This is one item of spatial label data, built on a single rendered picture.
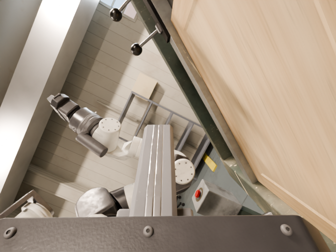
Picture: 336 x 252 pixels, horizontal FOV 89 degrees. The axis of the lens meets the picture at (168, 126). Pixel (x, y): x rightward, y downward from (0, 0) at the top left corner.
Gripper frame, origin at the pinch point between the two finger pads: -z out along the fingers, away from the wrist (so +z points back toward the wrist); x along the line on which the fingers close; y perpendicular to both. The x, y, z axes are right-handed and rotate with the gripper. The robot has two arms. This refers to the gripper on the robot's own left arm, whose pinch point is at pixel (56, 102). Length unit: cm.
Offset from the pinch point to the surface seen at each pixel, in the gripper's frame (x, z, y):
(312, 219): 18, 75, -6
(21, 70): -168, -227, -47
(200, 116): -10, 44, -33
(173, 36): 22.6, 26.3, -29.2
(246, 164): 2, 65, -18
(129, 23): -166, -180, -248
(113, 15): 20.7, 5.9, -27.2
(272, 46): 42, 48, -10
